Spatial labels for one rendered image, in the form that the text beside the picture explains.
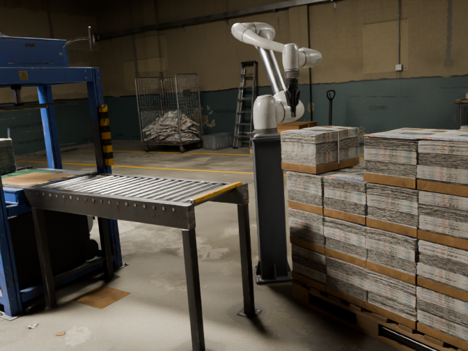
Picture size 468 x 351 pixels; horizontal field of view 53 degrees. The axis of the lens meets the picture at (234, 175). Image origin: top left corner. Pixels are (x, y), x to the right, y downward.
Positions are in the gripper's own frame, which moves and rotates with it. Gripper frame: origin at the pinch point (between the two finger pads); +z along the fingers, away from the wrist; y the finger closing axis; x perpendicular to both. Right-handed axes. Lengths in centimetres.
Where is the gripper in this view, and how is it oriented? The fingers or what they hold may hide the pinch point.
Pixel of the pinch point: (293, 111)
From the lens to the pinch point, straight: 298.3
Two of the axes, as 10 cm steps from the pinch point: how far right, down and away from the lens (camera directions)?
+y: 8.0, -1.6, 5.7
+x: -5.9, -1.1, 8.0
